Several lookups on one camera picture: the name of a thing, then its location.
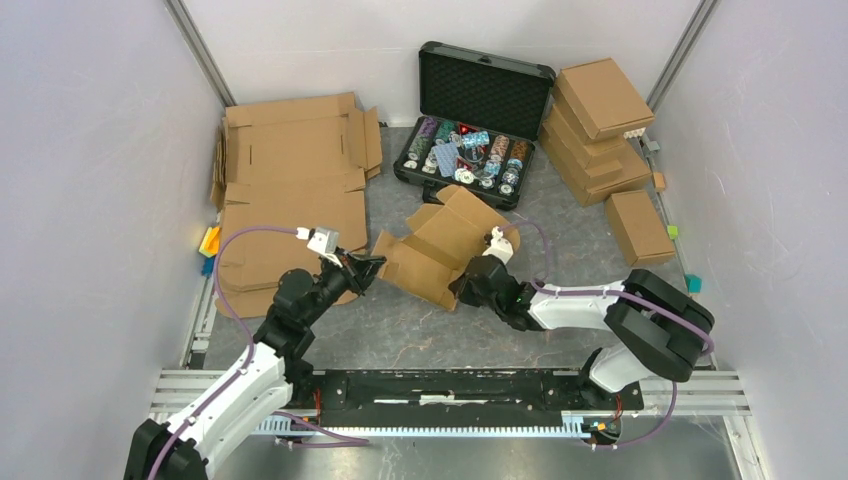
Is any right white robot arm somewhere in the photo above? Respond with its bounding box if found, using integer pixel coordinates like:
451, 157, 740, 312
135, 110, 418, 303
449, 255, 715, 408

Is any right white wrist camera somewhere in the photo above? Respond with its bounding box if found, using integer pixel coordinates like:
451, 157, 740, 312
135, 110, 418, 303
482, 227, 514, 265

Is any teal block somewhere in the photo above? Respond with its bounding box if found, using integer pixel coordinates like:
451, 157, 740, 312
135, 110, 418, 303
684, 273, 703, 295

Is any yellow orange block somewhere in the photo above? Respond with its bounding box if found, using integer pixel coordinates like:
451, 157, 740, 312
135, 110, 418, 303
198, 226, 221, 258

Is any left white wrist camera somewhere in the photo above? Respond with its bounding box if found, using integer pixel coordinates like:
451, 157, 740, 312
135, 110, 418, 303
295, 227, 343, 267

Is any blue block at left wall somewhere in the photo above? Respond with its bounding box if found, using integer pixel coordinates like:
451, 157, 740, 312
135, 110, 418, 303
201, 257, 216, 277

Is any black poker chip case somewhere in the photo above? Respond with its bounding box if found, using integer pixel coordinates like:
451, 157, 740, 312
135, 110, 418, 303
393, 41, 556, 211

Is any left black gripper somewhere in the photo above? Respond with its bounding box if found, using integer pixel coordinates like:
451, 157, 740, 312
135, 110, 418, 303
302, 246, 387, 327

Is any stack of flat cardboard sheets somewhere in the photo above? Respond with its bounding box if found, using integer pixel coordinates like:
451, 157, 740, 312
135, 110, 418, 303
210, 92, 383, 318

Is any small wooden cube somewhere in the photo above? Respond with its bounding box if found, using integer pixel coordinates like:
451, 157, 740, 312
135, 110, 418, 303
652, 172, 667, 193

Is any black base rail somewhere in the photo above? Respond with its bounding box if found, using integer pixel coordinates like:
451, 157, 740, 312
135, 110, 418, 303
285, 369, 644, 428

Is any large bottom cardboard box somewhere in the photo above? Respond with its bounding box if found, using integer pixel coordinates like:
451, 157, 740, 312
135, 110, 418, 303
539, 127, 652, 206

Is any small folded cardboard box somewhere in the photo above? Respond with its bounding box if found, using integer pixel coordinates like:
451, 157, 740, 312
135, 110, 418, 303
604, 190, 676, 268

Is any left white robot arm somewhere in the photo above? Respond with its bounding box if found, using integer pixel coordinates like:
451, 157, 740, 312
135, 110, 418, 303
124, 250, 386, 479

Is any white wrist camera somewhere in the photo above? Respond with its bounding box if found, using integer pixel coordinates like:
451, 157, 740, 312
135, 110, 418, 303
482, 227, 514, 265
295, 227, 343, 267

